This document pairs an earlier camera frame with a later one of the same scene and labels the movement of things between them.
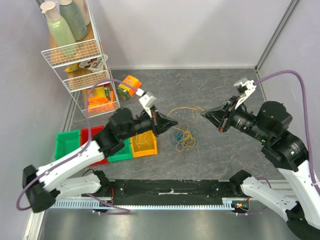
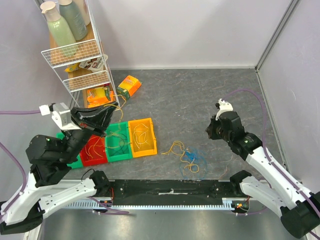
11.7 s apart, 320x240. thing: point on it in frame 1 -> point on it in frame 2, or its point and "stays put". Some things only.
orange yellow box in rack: [101, 99] stays put
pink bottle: [83, 9] stays put
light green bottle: [60, 31] stays put
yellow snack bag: [72, 67] stays put
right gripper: [227, 118] -> [213, 129]
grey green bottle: [71, 14] stays put
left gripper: [158, 122] -> [98, 124]
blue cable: [186, 137] -> [190, 155]
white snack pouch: [97, 65] stays put
